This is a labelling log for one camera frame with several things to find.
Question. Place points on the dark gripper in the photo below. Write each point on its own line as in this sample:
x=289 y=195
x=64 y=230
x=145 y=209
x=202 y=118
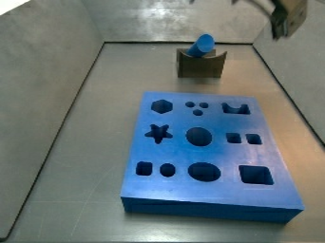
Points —
x=286 y=17

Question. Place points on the blue cylindrical peg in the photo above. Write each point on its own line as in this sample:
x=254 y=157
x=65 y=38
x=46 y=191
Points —
x=202 y=46

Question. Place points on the blue shape sorting board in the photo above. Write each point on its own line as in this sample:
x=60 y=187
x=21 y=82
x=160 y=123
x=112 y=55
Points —
x=203 y=160

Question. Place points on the black cradle block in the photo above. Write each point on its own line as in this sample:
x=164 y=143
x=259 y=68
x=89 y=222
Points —
x=203 y=67

